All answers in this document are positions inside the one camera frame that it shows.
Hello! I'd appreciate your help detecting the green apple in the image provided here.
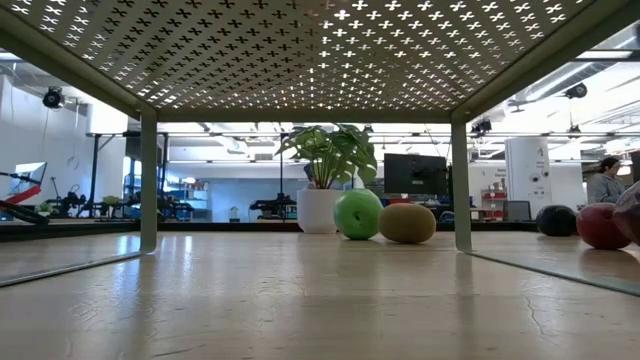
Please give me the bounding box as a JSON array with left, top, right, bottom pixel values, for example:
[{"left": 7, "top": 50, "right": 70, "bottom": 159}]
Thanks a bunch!
[{"left": 333, "top": 187, "right": 385, "bottom": 241}]

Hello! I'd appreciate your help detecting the brown kiwi fruit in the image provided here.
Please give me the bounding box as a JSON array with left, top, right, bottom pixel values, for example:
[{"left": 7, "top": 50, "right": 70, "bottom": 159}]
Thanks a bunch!
[{"left": 378, "top": 202, "right": 437, "bottom": 245}]

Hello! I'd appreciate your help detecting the green plant in white pot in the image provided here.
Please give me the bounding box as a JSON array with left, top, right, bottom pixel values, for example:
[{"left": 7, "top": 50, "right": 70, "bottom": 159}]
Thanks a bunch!
[{"left": 274, "top": 123, "right": 379, "bottom": 235}]

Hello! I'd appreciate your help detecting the black background machine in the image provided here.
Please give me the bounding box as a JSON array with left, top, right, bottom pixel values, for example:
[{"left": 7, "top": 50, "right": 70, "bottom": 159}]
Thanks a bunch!
[
  {"left": 47, "top": 175, "right": 90, "bottom": 217},
  {"left": 248, "top": 197, "right": 299, "bottom": 221}
]

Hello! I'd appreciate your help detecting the green perforated metal rack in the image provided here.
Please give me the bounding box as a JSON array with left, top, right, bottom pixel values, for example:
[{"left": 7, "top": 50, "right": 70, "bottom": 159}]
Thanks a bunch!
[{"left": 0, "top": 0, "right": 640, "bottom": 297}]

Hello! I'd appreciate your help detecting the black monitor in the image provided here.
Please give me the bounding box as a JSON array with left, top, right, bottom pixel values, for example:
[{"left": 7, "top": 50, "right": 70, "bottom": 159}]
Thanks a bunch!
[{"left": 383, "top": 152, "right": 449, "bottom": 197}]

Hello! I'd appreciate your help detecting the shelf with red bins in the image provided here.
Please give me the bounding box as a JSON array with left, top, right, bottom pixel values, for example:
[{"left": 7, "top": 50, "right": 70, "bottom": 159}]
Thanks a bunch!
[{"left": 481, "top": 187, "right": 508, "bottom": 220}]

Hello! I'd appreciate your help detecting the white pillar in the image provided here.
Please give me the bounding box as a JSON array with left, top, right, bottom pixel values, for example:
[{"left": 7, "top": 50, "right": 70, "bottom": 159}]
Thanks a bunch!
[{"left": 504, "top": 136, "right": 554, "bottom": 215}]

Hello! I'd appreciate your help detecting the person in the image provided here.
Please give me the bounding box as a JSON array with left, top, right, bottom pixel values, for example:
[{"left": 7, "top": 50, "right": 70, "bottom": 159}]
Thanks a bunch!
[{"left": 586, "top": 157, "right": 626, "bottom": 205}]

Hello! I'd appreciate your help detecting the red plum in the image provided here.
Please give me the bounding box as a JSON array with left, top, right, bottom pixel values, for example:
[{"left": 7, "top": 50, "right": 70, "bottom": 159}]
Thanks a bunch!
[{"left": 575, "top": 202, "right": 632, "bottom": 251}]

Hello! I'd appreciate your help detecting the tilted grey screen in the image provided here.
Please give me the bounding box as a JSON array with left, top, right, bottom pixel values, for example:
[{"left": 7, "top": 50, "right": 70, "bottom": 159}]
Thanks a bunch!
[{"left": 6, "top": 160, "right": 49, "bottom": 197}]

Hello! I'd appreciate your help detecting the red bar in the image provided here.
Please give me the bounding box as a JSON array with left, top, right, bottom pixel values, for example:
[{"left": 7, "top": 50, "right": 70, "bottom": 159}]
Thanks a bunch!
[{"left": 5, "top": 184, "right": 46, "bottom": 205}]

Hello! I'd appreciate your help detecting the dark red bell pepper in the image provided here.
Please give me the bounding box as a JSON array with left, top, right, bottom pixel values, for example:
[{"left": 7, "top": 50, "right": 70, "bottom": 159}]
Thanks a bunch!
[{"left": 613, "top": 180, "right": 640, "bottom": 247}]

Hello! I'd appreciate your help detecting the black steel post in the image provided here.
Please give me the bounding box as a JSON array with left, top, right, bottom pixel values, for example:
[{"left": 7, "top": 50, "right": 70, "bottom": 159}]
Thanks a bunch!
[{"left": 88, "top": 133, "right": 104, "bottom": 217}]

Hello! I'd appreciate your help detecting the black aluminium table frame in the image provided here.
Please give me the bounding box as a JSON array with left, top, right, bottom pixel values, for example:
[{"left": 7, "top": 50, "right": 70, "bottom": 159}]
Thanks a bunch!
[{"left": 0, "top": 218, "right": 539, "bottom": 244}]

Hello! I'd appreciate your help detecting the black cable sleeve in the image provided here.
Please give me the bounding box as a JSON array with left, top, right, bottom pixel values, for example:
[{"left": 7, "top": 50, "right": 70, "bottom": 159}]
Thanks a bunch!
[{"left": 0, "top": 198, "right": 50, "bottom": 226}]

